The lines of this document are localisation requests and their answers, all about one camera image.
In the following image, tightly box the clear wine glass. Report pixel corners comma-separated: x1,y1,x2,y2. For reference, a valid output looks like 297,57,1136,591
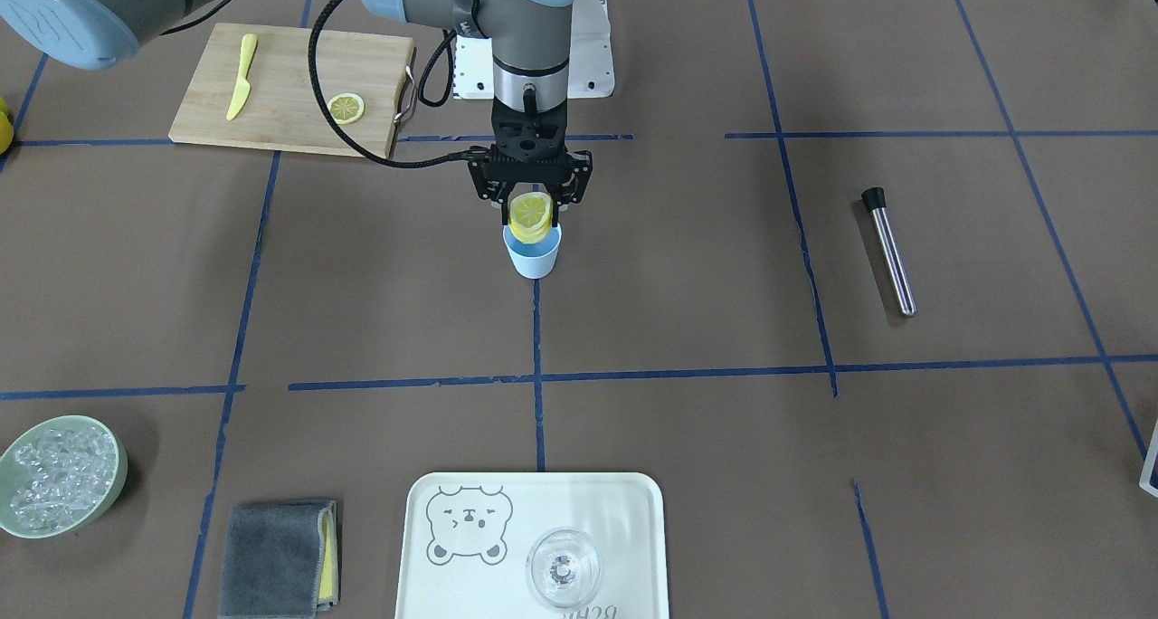
525,526,603,612

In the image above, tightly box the lemon half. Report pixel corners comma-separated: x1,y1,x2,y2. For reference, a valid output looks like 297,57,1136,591
508,193,555,245

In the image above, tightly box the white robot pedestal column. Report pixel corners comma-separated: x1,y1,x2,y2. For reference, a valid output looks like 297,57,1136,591
452,0,616,109

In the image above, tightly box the white wire cup rack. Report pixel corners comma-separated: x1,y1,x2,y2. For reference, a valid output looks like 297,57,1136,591
1138,423,1158,499

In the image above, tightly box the bamboo cutting board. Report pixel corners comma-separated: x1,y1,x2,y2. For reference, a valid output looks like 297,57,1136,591
168,23,416,157

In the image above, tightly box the steel muddler black tip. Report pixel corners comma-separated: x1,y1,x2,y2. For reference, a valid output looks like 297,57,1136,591
860,186,917,319

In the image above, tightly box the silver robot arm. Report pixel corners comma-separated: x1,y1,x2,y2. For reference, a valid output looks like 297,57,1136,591
3,0,594,224

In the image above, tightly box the grey folded cloth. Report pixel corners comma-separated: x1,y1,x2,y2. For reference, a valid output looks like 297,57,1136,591
217,499,340,618

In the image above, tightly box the lemon slice on board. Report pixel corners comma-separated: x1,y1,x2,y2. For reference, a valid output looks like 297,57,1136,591
327,93,365,125

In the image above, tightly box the light blue cup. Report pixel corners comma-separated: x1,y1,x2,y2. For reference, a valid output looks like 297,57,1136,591
503,224,563,280

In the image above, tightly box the yellow plastic knife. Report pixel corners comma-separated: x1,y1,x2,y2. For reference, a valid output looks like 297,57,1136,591
226,34,258,121

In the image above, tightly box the yellow lemon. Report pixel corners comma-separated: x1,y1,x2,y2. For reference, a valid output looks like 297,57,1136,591
0,97,15,156

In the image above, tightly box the cream bear tray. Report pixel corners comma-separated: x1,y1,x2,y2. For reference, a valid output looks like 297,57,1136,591
394,473,670,618

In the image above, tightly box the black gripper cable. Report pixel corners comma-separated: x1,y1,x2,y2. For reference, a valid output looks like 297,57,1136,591
308,0,489,169

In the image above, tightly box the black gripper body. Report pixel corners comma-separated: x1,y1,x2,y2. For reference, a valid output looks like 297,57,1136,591
468,100,594,211

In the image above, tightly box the green bowl of ice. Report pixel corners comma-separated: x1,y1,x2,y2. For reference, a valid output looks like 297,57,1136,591
1,415,129,539

